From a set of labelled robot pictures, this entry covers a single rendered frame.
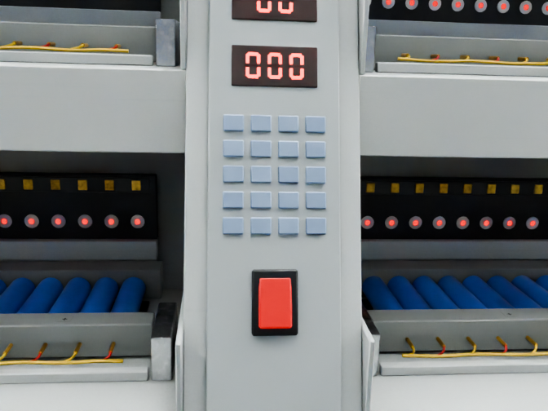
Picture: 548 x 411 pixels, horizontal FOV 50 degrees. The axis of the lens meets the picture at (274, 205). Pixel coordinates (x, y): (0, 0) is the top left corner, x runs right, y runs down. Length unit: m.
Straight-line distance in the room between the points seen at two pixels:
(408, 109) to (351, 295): 0.11
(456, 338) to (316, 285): 0.13
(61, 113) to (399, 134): 0.19
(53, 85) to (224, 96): 0.09
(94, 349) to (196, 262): 0.11
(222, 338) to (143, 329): 0.08
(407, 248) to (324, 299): 0.20
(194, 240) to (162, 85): 0.08
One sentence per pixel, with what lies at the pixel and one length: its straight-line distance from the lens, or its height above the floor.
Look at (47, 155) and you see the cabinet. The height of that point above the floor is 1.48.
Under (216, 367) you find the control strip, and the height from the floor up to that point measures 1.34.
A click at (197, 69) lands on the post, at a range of 0.32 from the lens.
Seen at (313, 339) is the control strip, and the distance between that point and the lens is 0.31.
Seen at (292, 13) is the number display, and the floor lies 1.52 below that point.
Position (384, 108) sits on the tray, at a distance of 0.34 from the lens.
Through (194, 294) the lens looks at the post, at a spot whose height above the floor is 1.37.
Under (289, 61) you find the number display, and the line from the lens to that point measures 0.32.
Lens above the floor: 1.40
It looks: 4 degrees up
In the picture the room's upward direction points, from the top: straight up
